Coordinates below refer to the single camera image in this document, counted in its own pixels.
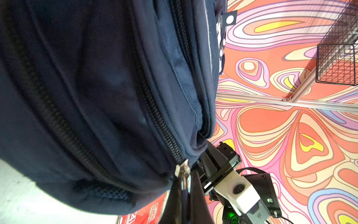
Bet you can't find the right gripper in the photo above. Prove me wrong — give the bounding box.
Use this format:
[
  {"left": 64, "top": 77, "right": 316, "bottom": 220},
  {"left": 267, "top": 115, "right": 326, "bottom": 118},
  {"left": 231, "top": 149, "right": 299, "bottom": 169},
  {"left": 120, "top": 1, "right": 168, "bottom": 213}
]
[{"left": 193, "top": 142, "right": 282, "bottom": 224}]

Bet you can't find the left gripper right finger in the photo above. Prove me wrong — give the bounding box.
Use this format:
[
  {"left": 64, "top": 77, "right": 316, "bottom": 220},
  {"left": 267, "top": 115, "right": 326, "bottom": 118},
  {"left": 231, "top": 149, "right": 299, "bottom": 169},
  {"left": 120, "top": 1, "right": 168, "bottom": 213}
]
[{"left": 189, "top": 170, "right": 214, "bottom": 224}]

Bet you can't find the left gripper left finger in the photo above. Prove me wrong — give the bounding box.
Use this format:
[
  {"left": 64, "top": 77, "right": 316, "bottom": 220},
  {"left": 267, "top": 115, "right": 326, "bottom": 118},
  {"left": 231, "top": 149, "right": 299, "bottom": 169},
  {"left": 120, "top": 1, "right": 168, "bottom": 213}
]
[{"left": 159, "top": 177, "right": 183, "bottom": 224}]

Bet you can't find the navy blue backpack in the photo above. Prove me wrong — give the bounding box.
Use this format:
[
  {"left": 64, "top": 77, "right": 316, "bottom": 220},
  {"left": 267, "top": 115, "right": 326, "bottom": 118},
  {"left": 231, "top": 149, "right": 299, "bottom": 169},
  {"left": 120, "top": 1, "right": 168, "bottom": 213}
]
[{"left": 1, "top": 1, "right": 227, "bottom": 215}]

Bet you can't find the red packet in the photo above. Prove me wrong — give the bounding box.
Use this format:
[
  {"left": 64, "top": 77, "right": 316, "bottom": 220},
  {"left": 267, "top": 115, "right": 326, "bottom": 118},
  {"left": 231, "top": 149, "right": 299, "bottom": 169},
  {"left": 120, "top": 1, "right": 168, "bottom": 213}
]
[{"left": 117, "top": 191, "right": 170, "bottom": 224}]

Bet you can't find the back wire basket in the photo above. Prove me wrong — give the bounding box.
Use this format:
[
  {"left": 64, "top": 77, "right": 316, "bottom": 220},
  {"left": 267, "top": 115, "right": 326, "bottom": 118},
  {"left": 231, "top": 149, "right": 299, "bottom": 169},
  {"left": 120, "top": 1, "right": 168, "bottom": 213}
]
[{"left": 316, "top": 1, "right": 358, "bottom": 86}]

